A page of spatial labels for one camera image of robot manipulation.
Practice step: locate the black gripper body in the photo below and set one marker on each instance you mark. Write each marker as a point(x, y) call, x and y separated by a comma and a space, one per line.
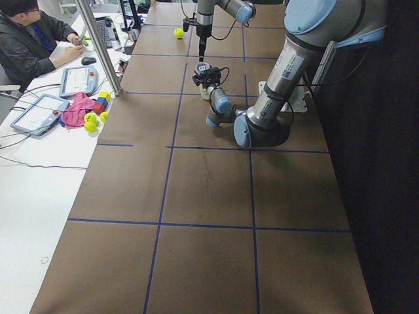
point(197, 79)
point(203, 31)

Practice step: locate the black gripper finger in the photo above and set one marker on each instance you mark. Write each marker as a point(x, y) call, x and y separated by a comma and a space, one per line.
point(199, 80)
point(210, 70)
point(202, 48)

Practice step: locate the white blue tennis ball can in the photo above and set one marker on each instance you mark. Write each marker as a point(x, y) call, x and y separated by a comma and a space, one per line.
point(199, 70)

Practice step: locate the yellow Roland Garros tennis ball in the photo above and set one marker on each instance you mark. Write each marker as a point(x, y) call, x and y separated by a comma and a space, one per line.
point(178, 33)

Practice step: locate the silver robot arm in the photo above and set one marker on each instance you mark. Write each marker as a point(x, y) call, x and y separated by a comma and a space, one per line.
point(309, 27)
point(241, 11)

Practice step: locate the spare yellow tennis ball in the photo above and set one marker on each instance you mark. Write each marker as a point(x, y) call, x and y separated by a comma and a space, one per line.
point(103, 116)
point(90, 126)
point(90, 117)

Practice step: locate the black keyboard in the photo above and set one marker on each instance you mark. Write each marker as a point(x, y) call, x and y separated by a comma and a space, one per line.
point(105, 29)

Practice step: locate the yellow toy block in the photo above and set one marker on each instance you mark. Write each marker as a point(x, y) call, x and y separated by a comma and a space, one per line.
point(105, 95)

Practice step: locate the blue toy block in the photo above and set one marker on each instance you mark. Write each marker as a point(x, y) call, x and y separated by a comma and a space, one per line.
point(102, 101)

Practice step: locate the red toy block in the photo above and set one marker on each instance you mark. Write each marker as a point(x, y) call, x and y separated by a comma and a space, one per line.
point(98, 108)

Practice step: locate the black computer mouse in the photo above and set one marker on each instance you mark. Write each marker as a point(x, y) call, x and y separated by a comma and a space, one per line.
point(88, 60)

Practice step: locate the green plastic tool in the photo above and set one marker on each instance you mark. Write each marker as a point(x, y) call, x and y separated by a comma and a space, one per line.
point(85, 40)

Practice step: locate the upper teach pendant tablet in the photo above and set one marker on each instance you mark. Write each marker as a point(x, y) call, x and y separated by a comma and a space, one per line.
point(78, 79)

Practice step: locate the teach pendant tablet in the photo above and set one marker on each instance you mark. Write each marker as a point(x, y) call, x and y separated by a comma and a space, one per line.
point(39, 117)
point(78, 79)

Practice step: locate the pink cloth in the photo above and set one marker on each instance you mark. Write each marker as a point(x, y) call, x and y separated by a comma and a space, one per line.
point(73, 116)

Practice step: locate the lower teach pendant tablet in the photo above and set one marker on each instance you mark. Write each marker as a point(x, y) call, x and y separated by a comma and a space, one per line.
point(39, 117)

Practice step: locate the seated person in black jacket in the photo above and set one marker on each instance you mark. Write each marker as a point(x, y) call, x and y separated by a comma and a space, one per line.
point(33, 43)

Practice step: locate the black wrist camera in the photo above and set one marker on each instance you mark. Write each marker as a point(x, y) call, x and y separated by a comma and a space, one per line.
point(217, 75)
point(188, 22)

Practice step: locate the aluminium frame post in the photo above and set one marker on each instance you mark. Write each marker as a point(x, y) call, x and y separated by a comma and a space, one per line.
point(83, 7)

